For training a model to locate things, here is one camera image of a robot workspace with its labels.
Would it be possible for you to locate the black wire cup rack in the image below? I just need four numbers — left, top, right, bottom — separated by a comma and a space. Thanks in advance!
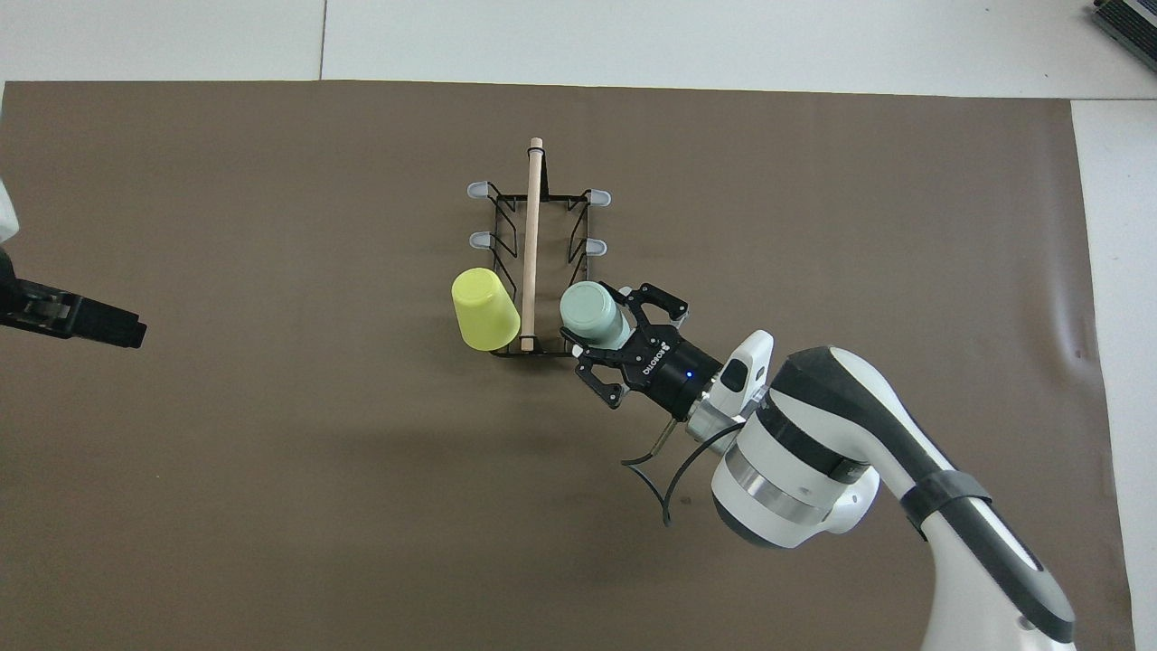
458, 137, 613, 359

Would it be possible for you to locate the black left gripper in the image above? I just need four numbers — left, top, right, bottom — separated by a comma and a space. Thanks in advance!
0, 251, 147, 350

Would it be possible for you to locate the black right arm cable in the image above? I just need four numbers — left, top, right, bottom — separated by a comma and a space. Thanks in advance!
621, 416, 751, 527

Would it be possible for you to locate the yellow plastic cup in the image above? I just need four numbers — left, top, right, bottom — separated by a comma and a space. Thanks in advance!
451, 267, 522, 353

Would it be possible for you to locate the grey ribbed device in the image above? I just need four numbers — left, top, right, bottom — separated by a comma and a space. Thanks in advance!
1087, 0, 1157, 75

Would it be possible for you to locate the brown table mat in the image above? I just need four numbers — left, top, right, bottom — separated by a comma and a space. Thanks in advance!
0, 80, 1135, 651

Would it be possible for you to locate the green plastic cup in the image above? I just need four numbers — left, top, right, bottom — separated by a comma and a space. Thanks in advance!
559, 281, 632, 352

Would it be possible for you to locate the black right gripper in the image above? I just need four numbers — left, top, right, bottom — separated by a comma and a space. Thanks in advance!
560, 282, 726, 422

